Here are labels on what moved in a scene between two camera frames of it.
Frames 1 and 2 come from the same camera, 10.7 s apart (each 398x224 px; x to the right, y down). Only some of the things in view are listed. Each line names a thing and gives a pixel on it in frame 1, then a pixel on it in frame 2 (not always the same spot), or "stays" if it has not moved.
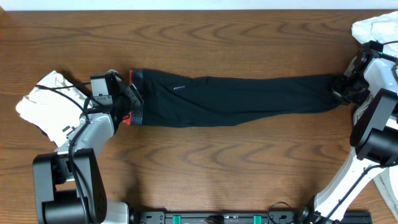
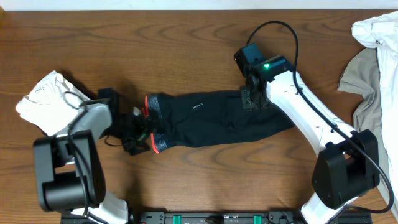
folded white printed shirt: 55,106 stays
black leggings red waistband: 177,98 -> 184,119
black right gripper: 336,89 -> 247,102
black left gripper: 130,98 -> 135,130
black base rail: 275,216 stays
